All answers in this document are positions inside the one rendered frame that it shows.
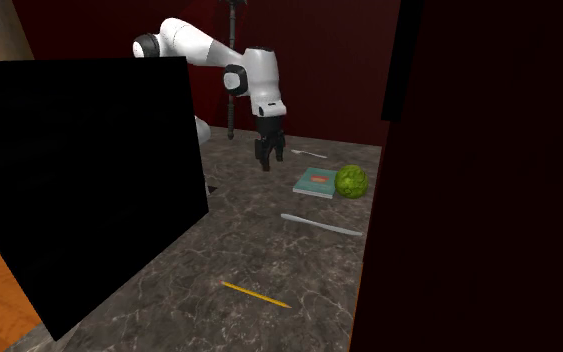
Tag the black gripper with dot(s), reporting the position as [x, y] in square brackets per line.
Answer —
[268, 128]

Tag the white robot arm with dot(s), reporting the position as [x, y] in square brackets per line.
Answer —
[261, 73]

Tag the white fork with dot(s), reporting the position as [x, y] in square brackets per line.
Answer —
[308, 154]

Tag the teal book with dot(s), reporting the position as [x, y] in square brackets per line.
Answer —
[316, 183]

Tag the green textured ball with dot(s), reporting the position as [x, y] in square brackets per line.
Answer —
[351, 182]

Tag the black floor lamp pole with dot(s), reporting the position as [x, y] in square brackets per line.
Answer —
[232, 29]

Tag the yellow pencil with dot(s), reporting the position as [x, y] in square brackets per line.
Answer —
[255, 294]

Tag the black robot stand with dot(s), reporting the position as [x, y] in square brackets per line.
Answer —
[81, 185]

